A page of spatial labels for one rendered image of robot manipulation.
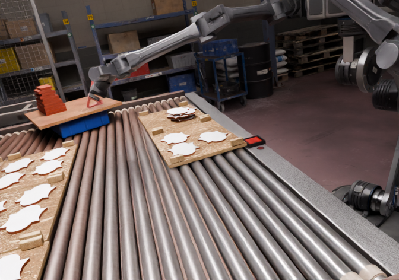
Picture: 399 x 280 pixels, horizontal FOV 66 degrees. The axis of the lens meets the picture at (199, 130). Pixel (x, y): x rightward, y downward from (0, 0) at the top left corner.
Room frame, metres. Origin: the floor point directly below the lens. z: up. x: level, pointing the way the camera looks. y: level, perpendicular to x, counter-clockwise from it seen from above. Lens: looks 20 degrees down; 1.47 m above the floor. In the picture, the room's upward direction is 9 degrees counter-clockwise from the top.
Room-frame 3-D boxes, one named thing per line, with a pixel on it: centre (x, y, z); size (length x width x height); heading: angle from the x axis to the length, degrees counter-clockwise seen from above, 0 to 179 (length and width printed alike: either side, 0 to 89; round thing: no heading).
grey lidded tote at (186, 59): (6.00, 0.13, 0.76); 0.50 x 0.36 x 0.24; 111
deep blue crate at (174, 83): (6.02, 0.21, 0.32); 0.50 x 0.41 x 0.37; 101
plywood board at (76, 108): (2.01, 0.81, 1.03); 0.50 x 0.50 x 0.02; 34
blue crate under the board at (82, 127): (1.96, 0.76, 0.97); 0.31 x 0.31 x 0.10; 34
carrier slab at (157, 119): (1.77, 0.15, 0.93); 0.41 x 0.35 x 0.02; 17
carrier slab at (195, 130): (1.37, 0.03, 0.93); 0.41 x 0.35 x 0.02; 16
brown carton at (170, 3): (5.98, 0.20, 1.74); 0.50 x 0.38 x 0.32; 105
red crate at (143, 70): (5.77, 1.08, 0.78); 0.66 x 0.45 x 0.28; 105
